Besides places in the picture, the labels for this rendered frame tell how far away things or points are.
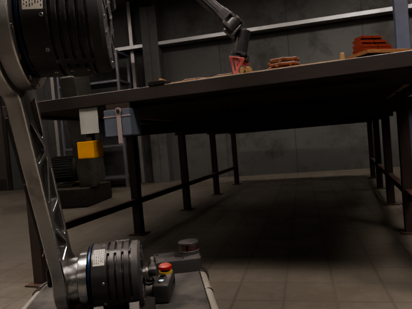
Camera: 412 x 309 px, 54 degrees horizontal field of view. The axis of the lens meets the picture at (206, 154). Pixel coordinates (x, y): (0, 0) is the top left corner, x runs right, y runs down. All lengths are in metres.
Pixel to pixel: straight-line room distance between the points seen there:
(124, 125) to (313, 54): 5.64
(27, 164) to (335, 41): 6.65
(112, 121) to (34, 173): 1.02
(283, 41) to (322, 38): 0.64
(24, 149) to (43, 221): 0.17
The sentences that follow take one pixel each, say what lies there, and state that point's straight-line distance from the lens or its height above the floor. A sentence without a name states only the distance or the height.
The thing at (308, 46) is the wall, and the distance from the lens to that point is 7.22.
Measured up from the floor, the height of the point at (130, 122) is 0.77.
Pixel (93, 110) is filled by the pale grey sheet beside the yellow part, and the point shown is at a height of 0.84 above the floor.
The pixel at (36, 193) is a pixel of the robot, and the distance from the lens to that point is 0.89.
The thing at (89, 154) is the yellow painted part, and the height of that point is 0.64.
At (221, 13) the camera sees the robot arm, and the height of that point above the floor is 1.21.
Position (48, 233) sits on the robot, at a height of 0.48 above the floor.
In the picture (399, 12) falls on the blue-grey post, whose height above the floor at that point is 1.55.
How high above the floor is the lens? 0.65
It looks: 2 degrees down
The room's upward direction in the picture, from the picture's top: 5 degrees counter-clockwise
